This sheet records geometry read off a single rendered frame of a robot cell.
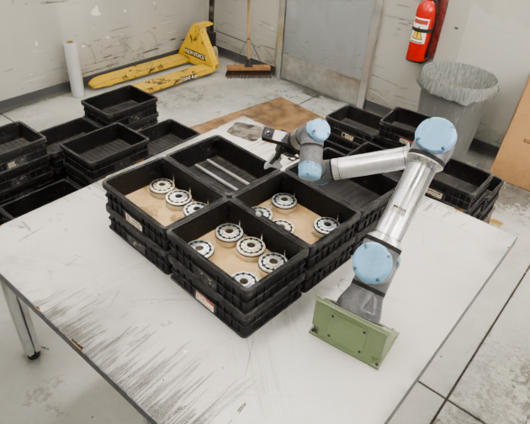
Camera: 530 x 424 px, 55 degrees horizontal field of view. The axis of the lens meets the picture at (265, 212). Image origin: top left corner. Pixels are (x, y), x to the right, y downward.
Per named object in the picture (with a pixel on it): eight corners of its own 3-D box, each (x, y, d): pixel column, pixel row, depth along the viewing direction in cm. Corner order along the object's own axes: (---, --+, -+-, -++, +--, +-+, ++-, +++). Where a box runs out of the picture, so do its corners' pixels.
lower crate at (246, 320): (304, 297, 182) (307, 272, 175) (244, 343, 164) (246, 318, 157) (228, 243, 203) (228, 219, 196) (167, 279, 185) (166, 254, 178)
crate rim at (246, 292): (310, 254, 170) (311, 248, 168) (246, 299, 152) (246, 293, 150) (229, 202, 191) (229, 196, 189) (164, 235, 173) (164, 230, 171)
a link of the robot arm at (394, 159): (450, 139, 172) (309, 162, 185) (451, 127, 161) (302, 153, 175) (455, 171, 169) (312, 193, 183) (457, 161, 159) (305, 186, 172)
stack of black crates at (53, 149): (89, 161, 350) (82, 116, 330) (116, 177, 336) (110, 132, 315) (35, 183, 325) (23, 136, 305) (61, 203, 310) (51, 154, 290)
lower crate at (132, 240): (228, 243, 203) (228, 219, 196) (167, 279, 185) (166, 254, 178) (166, 200, 224) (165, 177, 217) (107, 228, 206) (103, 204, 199)
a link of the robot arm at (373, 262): (384, 293, 158) (462, 138, 160) (380, 290, 144) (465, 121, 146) (350, 275, 162) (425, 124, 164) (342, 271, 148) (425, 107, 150)
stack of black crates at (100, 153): (125, 183, 331) (118, 121, 304) (156, 203, 316) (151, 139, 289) (71, 209, 305) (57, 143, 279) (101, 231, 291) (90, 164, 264)
